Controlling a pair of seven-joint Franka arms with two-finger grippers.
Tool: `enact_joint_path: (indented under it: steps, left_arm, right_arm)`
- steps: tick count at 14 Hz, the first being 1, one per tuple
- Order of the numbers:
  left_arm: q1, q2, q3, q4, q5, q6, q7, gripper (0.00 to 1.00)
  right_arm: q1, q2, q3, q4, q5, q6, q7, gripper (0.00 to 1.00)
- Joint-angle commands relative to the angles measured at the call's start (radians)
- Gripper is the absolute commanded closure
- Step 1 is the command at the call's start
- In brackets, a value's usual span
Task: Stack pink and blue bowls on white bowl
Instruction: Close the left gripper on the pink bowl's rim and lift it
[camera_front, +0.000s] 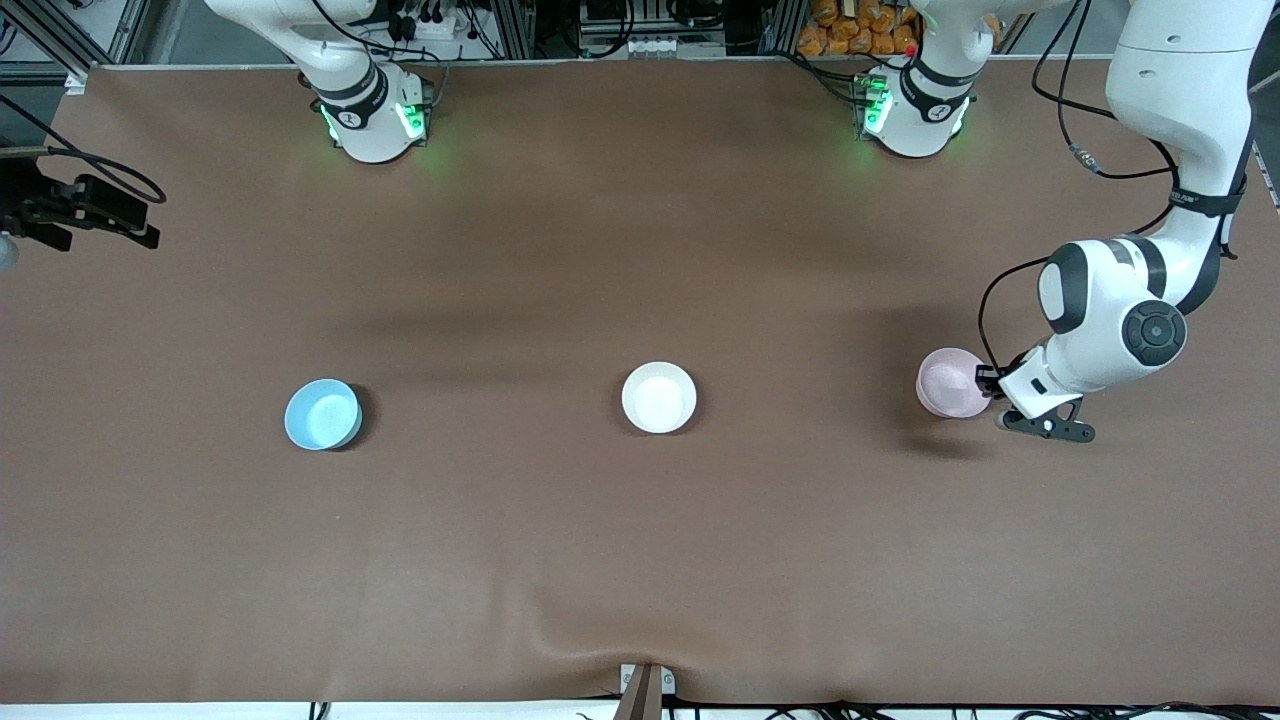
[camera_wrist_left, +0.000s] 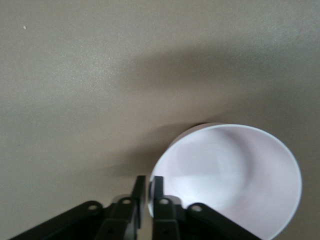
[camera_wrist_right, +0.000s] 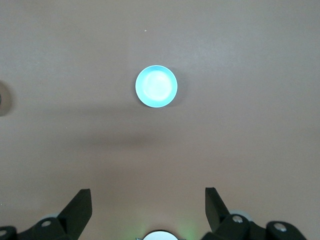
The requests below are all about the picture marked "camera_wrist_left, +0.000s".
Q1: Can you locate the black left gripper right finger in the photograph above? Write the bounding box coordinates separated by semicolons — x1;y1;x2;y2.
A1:
150;175;261;240

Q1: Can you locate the pink bowl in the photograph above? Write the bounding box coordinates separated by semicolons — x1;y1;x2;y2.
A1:
147;122;303;240

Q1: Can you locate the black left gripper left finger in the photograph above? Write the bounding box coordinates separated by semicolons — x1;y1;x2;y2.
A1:
9;175;147;240

